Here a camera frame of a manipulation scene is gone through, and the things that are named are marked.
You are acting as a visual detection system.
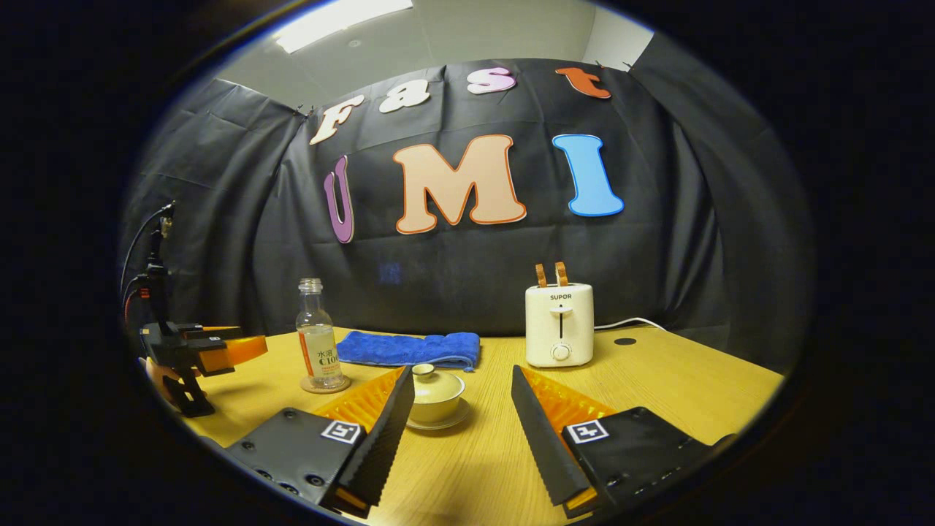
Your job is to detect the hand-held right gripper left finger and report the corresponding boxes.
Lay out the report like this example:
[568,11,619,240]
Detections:
[226,365,416,519]

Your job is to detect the clear glass water bottle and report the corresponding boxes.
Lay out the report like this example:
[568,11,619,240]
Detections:
[295,278,345,389]

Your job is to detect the white toaster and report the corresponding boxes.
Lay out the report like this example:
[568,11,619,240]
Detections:
[524,283,595,369]

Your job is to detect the white toaster cable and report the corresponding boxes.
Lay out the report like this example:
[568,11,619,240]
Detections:
[593,317,667,332]

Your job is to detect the cream saucer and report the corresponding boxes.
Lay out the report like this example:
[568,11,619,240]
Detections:
[406,398,473,431]

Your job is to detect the cream teacup lid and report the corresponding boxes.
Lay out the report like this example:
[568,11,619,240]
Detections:
[409,363,466,403]

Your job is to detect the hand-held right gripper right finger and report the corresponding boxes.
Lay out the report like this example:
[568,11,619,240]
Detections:
[511,365,720,519]

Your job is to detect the red cable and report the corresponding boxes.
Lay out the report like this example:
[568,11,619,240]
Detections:
[123,288,151,326]

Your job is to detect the blue towel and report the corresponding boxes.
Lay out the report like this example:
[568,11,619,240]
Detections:
[336,330,481,372]

